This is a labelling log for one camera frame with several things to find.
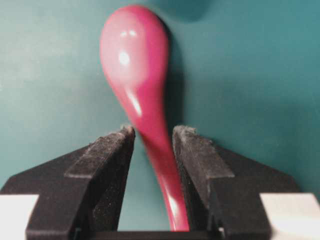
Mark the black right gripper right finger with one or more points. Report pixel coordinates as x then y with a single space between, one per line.
239 198

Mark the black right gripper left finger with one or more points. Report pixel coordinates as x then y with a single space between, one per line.
80 191

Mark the pink plastic spoon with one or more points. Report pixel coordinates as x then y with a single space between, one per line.
134 54

